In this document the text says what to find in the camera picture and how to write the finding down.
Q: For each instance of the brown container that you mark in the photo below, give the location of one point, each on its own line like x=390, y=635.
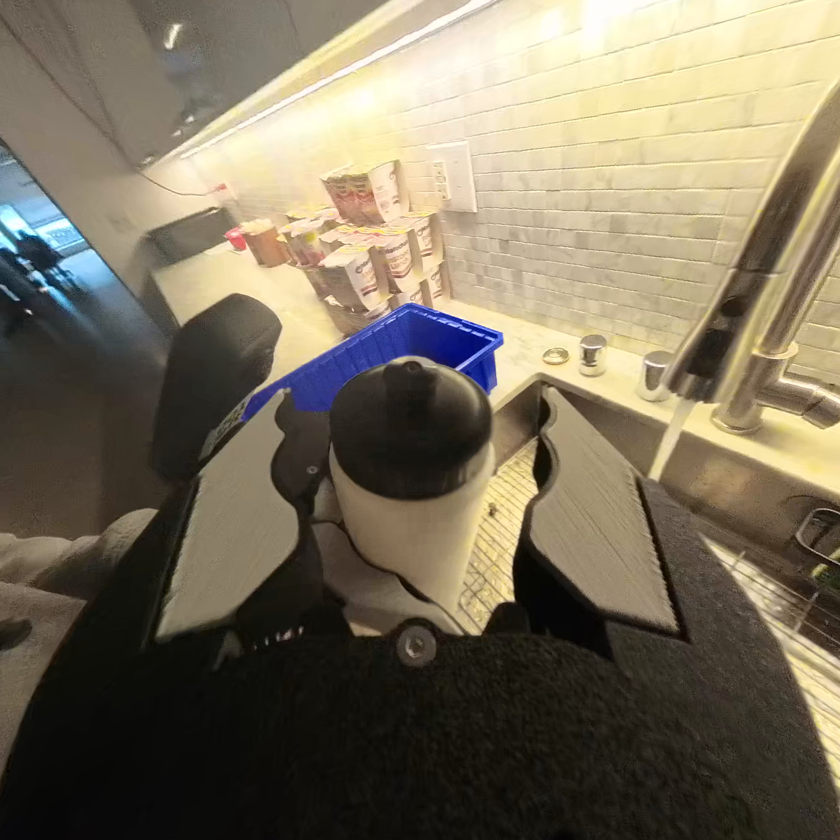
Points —
x=262, y=246

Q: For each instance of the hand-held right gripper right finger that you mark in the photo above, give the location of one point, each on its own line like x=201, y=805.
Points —
x=590, y=518

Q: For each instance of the white wall outlet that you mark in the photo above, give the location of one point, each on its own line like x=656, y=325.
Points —
x=456, y=177

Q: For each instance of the blue plastic bin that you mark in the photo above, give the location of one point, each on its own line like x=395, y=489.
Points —
x=394, y=341

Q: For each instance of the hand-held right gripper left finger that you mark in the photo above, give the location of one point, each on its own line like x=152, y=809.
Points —
x=236, y=525

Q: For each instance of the running water stream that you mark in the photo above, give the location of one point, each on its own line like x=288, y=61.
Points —
x=669, y=439

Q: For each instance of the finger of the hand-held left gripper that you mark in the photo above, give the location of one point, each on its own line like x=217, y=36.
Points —
x=374, y=600

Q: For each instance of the black bottle cap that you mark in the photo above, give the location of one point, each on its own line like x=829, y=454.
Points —
x=407, y=433

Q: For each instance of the red cup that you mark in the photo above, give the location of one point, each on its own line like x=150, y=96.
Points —
x=234, y=239

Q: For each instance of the upper kitchen cabinet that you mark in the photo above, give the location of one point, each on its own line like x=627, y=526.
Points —
x=164, y=59

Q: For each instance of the black countertop appliance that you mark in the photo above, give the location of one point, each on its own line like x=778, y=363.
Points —
x=187, y=233

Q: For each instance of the white plastic bottle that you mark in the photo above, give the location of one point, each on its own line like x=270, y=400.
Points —
x=413, y=531

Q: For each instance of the stack of instant noodle cups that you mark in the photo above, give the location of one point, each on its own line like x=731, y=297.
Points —
x=367, y=275

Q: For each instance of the stainless steel faucet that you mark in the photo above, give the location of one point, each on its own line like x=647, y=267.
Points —
x=754, y=308

